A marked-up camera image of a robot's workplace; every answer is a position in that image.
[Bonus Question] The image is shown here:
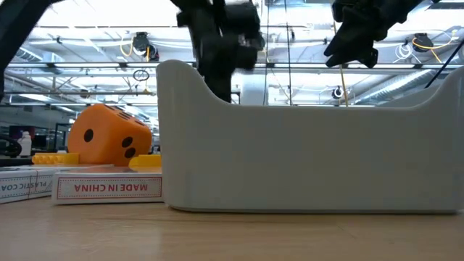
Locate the black ceiling cable reel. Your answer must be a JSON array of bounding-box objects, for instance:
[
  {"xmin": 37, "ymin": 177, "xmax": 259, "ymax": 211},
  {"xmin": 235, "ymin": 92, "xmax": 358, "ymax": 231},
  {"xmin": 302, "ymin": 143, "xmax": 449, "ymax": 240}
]
[
  {"xmin": 412, "ymin": 33, "xmax": 434, "ymax": 54},
  {"xmin": 131, "ymin": 31, "xmax": 161, "ymax": 62}
]

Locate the red-printed playing card box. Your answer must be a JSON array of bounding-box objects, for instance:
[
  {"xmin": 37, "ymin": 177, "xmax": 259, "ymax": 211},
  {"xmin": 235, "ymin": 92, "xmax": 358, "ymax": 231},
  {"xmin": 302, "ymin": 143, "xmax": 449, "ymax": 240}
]
[{"xmin": 51, "ymin": 172, "xmax": 164, "ymax": 206}]

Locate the yellow hanging cord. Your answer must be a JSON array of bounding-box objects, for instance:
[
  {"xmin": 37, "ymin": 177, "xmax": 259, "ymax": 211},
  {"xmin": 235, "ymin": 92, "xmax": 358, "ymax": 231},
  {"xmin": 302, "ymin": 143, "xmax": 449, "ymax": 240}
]
[{"xmin": 339, "ymin": 65, "xmax": 349, "ymax": 107}]

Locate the thin black tether cable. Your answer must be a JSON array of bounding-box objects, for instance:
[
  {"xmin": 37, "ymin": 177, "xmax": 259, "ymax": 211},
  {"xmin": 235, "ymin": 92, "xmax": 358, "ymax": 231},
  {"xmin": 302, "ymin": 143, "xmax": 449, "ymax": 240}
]
[{"xmin": 423, "ymin": 38, "xmax": 464, "ymax": 90}]

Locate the white plastic bin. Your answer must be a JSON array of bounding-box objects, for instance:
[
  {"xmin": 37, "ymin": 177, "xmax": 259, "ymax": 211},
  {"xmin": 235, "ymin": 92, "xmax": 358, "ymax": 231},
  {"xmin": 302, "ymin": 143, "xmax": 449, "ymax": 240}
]
[{"xmin": 155, "ymin": 59, "xmax": 464, "ymax": 214}]

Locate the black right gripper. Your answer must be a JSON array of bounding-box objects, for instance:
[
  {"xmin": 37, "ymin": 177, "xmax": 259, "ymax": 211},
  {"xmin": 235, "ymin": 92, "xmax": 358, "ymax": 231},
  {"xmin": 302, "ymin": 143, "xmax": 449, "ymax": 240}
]
[{"xmin": 323, "ymin": 0, "xmax": 423, "ymax": 69}]

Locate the white plastic bottle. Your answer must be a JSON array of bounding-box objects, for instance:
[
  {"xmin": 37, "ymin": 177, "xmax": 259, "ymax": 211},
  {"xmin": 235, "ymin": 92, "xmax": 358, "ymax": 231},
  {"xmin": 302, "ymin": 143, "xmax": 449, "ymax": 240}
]
[{"xmin": 17, "ymin": 130, "xmax": 33, "ymax": 157}]

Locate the dark monitor screen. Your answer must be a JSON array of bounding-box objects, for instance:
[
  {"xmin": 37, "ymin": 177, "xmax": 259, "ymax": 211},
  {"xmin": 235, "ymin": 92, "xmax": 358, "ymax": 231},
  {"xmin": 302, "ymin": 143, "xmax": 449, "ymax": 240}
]
[{"xmin": 9, "ymin": 125, "xmax": 36, "ymax": 141}]

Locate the orange foam die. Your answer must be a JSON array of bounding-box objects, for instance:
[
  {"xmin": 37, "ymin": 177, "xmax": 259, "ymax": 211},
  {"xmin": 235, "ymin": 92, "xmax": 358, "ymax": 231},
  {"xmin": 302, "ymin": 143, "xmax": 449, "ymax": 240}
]
[{"xmin": 67, "ymin": 103, "xmax": 153, "ymax": 167}]

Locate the blue-printed playing card box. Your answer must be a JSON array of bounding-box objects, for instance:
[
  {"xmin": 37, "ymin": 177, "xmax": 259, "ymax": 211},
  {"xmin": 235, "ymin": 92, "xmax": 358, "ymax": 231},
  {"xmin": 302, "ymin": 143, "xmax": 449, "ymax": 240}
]
[{"xmin": 0, "ymin": 164, "xmax": 115, "ymax": 205}]

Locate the black rack frame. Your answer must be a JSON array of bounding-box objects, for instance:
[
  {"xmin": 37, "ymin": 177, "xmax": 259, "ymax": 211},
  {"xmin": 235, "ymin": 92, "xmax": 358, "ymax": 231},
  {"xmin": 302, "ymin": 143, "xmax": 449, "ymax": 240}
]
[{"xmin": 54, "ymin": 123, "xmax": 73, "ymax": 152}]

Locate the long yellow toy brick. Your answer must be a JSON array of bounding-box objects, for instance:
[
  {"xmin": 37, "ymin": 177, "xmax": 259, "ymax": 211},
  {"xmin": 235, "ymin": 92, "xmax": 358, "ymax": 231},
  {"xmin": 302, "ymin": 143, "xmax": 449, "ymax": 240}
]
[{"xmin": 31, "ymin": 152, "xmax": 80, "ymax": 166}]

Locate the white building column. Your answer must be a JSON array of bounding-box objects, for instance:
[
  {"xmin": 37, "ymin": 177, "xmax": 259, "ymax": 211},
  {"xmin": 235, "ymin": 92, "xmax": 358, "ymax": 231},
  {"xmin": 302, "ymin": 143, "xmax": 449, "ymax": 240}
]
[{"xmin": 241, "ymin": 74, "xmax": 270, "ymax": 107}]

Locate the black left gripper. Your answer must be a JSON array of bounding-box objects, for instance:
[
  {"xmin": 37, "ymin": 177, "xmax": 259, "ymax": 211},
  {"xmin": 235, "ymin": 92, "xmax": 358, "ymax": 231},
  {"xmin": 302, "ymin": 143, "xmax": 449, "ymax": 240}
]
[{"xmin": 170, "ymin": 0, "xmax": 259, "ymax": 104}]

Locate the black cable loop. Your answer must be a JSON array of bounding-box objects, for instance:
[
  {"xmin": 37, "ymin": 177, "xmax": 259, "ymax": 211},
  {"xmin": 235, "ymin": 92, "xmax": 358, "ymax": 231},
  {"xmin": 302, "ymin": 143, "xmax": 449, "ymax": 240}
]
[{"xmin": 0, "ymin": 134, "xmax": 22, "ymax": 159}]

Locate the hanging wire loop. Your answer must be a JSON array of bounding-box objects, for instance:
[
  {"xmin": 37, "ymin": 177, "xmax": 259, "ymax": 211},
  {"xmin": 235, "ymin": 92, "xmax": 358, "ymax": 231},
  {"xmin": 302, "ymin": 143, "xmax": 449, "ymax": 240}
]
[{"xmin": 132, "ymin": 69, "xmax": 151, "ymax": 83}]

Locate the short yellow toy brick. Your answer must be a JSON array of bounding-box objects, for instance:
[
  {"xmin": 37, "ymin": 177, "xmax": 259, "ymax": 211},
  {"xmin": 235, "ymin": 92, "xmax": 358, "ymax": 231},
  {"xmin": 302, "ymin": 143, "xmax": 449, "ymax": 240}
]
[{"xmin": 128, "ymin": 154, "xmax": 162, "ymax": 170}]

